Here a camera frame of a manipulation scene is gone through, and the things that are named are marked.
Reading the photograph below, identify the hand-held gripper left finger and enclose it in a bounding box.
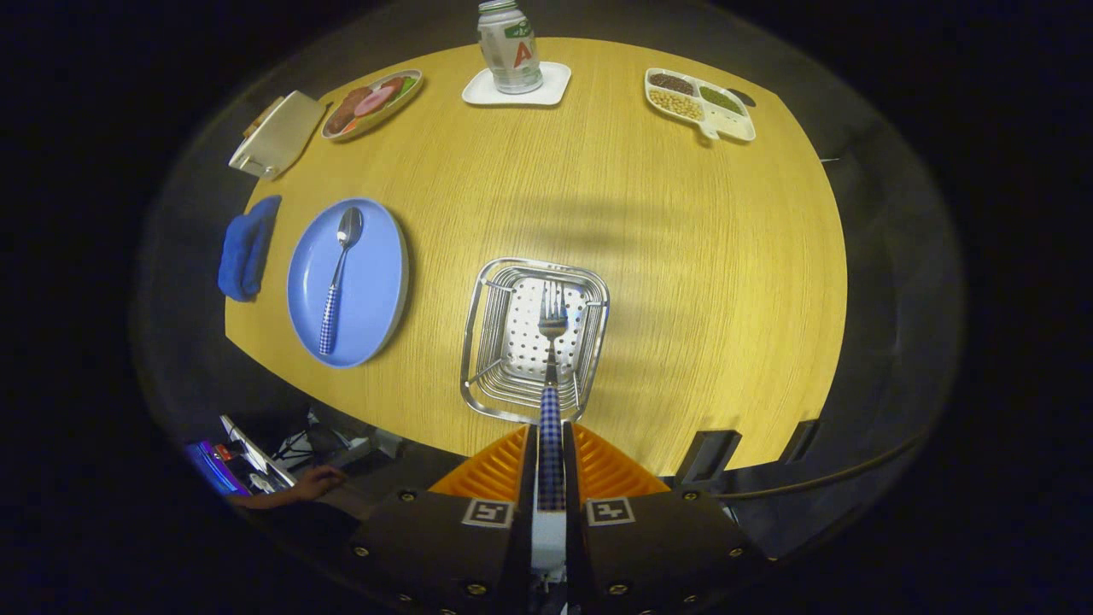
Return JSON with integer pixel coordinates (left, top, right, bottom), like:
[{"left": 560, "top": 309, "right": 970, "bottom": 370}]
[{"left": 346, "top": 425, "right": 539, "bottom": 615}]

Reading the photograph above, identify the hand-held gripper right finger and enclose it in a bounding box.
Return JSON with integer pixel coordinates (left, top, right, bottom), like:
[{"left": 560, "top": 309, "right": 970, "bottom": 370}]
[{"left": 562, "top": 423, "right": 769, "bottom": 615}]

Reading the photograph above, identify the checked handle fork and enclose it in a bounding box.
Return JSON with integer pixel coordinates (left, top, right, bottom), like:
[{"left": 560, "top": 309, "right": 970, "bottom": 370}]
[{"left": 536, "top": 280, "right": 570, "bottom": 513}]

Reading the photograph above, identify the checked handle spoon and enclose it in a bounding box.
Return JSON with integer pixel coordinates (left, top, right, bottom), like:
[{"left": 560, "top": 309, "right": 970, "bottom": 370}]
[{"left": 319, "top": 207, "right": 365, "bottom": 356}]

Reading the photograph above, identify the black table clamp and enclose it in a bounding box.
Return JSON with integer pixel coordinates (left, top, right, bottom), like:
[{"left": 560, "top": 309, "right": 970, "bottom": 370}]
[
  {"left": 675, "top": 430, "right": 742, "bottom": 485},
  {"left": 779, "top": 419, "right": 821, "bottom": 465}
]

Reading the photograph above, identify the white angled panel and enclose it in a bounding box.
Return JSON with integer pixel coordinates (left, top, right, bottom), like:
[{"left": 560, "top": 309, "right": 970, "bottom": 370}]
[{"left": 219, "top": 413, "right": 298, "bottom": 489}]

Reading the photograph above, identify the phone with lit screen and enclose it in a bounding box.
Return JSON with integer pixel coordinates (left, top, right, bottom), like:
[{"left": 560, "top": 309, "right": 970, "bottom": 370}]
[{"left": 186, "top": 439, "right": 250, "bottom": 498}]

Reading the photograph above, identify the blue round plate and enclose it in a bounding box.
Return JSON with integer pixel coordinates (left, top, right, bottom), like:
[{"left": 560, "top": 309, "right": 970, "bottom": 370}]
[{"left": 286, "top": 198, "right": 410, "bottom": 369}]

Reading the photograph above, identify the blue folded cloth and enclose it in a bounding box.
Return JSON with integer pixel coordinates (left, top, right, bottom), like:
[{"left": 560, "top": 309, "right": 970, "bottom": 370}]
[{"left": 217, "top": 195, "right": 283, "bottom": 302}]

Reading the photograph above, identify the white divided tray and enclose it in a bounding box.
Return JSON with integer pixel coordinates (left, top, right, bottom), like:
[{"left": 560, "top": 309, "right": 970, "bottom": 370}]
[{"left": 644, "top": 67, "right": 757, "bottom": 142}]

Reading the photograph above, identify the oval food plate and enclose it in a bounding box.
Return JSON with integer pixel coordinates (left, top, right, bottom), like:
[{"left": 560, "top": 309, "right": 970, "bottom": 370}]
[{"left": 321, "top": 69, "right": 424, "bottom": 142}]

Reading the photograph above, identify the pile of yellow beans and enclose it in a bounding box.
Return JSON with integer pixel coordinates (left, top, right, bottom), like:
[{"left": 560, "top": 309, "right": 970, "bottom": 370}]
[{"left": 649, "top": 89, "right": 704, "bottom": 121}]

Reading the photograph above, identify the white toaster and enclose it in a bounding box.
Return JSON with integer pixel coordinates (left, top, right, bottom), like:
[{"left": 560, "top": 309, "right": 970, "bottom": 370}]
[{"left": 228, "top": 91, "right": 328, "bottom": 180}]

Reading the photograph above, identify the brown meat slice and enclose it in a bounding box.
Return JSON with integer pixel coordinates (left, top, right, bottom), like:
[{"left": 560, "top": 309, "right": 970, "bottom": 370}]
[{"left": 326, "top": 87, "right": 373, "bottom": 135}]

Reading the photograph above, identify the toast slice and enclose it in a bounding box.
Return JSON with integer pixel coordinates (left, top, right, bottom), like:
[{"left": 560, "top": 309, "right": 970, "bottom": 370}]
[{"left": 243, "top": 96, "right": 285, "bottom": 139}]

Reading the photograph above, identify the white square coaster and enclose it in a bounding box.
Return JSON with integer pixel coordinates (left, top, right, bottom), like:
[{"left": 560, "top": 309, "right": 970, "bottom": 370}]
[{"left": 462, "top": 61, "right": 572, "bottom": 107}]

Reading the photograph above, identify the tangle of cables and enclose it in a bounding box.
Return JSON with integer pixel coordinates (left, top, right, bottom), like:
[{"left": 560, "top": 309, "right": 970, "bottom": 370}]
[{"left": 273, "top": 408, "right": 404, "bottom": 469}]

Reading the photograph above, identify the long dark cable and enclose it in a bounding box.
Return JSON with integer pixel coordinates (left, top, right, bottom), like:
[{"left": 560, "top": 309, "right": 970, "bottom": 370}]
[{"left": 716, "top": 427, "right": 932, "bottom": 501}]

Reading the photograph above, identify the metal wire basket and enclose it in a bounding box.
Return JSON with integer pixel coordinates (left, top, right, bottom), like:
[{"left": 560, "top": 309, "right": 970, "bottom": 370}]
[{"left": 459, "top": 258, "right": 611, "bottom": 425}]

